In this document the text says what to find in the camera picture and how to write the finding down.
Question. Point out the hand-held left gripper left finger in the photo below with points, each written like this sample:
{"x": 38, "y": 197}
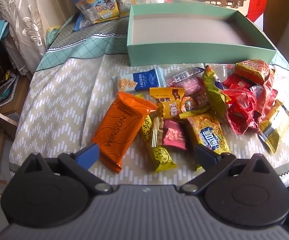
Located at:
{"x": 88, "y": 155}

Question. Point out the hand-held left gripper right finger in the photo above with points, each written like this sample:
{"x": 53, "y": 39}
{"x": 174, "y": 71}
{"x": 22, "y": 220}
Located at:
{"x": 205, "y": 155}

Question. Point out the yellow packet blue label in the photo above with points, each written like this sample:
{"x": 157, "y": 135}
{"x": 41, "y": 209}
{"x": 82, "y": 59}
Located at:
{"x": 207, "y": 132}

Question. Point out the gold yellow snack packet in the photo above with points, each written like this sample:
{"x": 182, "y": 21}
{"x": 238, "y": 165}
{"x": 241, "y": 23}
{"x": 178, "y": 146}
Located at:
{"x": 275, "y": 125}

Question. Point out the dark red gold-edged packet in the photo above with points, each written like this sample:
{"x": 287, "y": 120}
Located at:
{"x": 174, "y": 135}

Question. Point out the yellow cheese print packet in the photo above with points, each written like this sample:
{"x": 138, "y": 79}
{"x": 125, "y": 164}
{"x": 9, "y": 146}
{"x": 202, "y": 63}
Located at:
{"x": 160, "y": 158}

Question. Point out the orange jelly cup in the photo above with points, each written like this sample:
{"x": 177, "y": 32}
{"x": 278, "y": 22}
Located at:
{"x": 188, "y": 104}

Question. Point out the red crinkled foil packet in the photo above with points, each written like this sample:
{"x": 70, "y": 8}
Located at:
{"x": 239, "y": 110}

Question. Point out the white red candy packet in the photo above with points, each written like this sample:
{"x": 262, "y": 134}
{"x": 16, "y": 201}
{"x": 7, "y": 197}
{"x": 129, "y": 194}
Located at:
{"x": 258, "y": 91}

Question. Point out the yellow rabbit print packet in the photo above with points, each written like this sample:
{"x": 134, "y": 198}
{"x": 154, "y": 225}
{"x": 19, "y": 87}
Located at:
{"x": 169, "y": 105}

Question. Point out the yellow green snack packet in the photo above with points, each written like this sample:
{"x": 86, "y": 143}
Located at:
{"x": 213, "y": 92}

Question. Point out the pink candy clear wrapper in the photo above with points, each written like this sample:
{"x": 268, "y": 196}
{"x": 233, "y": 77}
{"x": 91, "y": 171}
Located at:
{"x": 193, "y": 85}

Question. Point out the small red snack packet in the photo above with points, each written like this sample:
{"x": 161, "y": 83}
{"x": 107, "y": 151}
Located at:
{"x": 238, "y": 83}

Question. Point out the red orange snack packet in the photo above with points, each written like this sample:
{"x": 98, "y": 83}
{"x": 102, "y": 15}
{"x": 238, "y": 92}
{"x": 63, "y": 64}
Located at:
{"x": 253, "y": 70}

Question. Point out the purple clear stick packet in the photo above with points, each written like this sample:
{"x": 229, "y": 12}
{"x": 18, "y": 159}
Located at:
{"x": 182, "y": 76}

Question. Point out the blue white cracker packet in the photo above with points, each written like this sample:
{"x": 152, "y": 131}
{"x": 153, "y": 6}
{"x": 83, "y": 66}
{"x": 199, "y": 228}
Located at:
{"x": 144, "y": 78}

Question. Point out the mint green cardboard box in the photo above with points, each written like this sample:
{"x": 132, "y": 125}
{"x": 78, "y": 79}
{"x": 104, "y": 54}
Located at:
{"x": 184, "y": 55}

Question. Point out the patterned bed sheet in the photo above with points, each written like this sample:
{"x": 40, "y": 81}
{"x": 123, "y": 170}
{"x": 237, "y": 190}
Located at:
{"x": 67, "y": 100}

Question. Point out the wooden chair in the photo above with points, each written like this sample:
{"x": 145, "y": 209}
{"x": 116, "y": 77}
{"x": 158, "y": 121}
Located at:
{"x": 2, "y": 117}

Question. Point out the blue snack packet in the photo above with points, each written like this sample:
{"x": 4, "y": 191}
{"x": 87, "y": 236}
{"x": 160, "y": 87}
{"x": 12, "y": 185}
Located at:
{"x": 80, "y": 23}

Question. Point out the cartoon snack bag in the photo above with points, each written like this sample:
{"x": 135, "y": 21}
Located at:
{"x": 97, "y": 8}
{"x": 124, "y": 3}

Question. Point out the embroidered beige curtain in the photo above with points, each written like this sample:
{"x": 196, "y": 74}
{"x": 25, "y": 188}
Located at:
{"x": 27, "y": 17}

